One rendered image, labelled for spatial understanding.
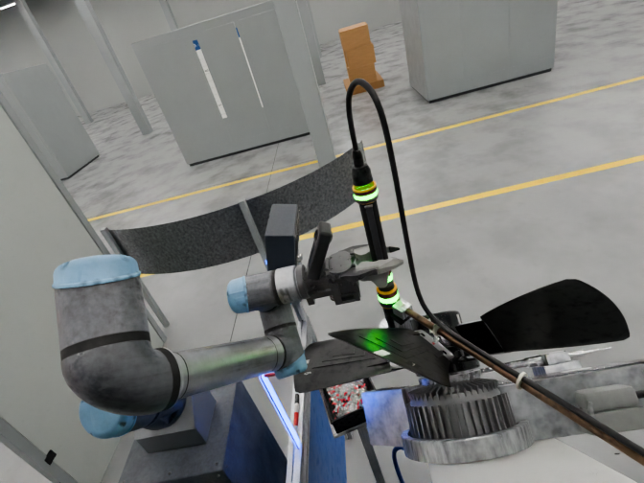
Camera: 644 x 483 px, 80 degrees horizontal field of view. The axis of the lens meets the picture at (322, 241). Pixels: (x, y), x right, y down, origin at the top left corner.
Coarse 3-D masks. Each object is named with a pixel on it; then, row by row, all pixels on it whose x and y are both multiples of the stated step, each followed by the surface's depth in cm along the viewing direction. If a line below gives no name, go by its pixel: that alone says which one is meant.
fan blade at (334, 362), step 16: (320, 352) 99; (336, 352) 96; (352, 352) 94; (320, 368) 92; (336, 368) 91; (352, 368) 90; (368, 368) 89; (384, 368) 88; (304, 384) 88; (320, 384) 87; (336, 384) 87
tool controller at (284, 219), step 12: (276, 204) 163; (288, 204) 163; (276, 216) 154; (288, 216) 154; (276, 228) 146; (288, 228) 146; (264, 240) 143; (276, 240) 143; (288, 240) 143; (276, 252) 146; (288, 252) 146; (276, 264) 149; (288, 264) 149
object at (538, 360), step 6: (606, 348) 93; (570, 354) 92; (576, 354) 92; (582, 354) 92; (522, 360) 91; (528, 360) 90; (534, 360) 90; (540, 360) 90; (510, 366) 90; (516, 366) 90; (522, 366) 90; (528, 366) 90; (534, 366) 90; (486, 372) 89
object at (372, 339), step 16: (336, 336) 68; (352, 336) 69; (368, 336) 70; (384, 336) 72; (400, 336) 74; (416, 336) 79; (368, 352) 63; (400, 352) 66; (416, 352) 70; (432, 352) 75; (416, 368) 60; (432, 368) 65; (448, 368) 72; (448, 384) 58
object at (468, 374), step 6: (456, 372) 84; (462, 372) 84; (468, 372) 85; (474, 372) 83; (480, 372) 85; (450, 378) 82; (456, 378) 82; (462, 378) 82; (468, 378) 82; (420, 384) 88; (426, 384) 85
